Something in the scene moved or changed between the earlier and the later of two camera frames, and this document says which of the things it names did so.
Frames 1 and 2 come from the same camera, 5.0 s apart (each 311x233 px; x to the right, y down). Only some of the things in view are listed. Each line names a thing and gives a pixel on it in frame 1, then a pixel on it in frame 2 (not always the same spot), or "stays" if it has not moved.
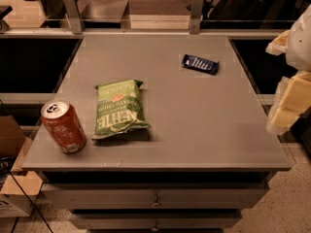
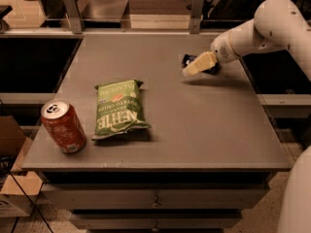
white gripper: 300,48 -> 221,50
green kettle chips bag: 120,108 stays
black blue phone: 205,65 stays
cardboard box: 17,190 stays
